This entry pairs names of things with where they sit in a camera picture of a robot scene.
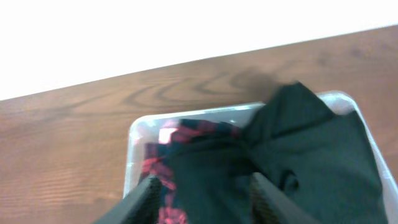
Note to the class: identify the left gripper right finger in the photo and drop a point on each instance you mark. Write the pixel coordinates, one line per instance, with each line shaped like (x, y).
(273, 205)

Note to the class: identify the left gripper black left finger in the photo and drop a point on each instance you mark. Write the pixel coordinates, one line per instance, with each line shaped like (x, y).
(139, 206)

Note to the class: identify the red navy plaid shirt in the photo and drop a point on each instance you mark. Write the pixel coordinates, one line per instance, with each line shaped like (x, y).
(156, 163)

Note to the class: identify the large black garment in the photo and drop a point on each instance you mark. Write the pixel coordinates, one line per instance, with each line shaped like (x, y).
(294, 152)

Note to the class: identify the clear plastic storage bin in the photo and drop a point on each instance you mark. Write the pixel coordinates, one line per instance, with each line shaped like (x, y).
(156, 127)

